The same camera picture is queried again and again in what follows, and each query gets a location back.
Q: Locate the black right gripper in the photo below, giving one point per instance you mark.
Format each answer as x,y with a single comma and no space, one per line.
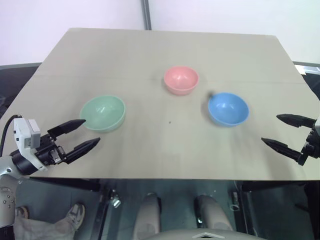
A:
313,146

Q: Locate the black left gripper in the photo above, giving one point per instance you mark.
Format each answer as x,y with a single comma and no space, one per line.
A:
47,150

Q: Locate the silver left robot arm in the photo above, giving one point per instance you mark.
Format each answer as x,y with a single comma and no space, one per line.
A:
5,170

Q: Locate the green plastic bowl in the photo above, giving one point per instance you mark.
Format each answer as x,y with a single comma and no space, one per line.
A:
105,111

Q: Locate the blue plastic bowl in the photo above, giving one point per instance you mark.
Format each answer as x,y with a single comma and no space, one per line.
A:
228,108

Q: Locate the grey sneaker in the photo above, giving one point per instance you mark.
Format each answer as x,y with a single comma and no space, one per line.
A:
77,215
22,212

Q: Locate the grey trouser leg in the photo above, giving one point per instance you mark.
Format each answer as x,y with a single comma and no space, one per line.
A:
40,228

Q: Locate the grey robot left leg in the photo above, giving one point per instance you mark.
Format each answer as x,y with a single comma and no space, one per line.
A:
146,217

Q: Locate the grey robot leg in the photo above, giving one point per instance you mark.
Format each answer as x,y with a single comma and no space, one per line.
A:
212,215
146,217

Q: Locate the grey robot right leg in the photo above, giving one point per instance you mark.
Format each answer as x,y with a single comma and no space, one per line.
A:
212,215

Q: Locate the pink plastic bowl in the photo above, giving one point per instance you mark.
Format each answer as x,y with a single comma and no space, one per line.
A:
181,78

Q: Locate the grey robot torso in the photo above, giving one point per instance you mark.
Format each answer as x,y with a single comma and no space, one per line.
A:
200,236

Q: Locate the black table frame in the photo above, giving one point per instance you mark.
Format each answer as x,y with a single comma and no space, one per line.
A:
75,185

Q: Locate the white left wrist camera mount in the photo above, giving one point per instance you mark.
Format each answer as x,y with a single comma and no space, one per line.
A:
23,136

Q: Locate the silver metal bracket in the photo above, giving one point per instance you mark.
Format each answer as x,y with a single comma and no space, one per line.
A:
115,200
235,200

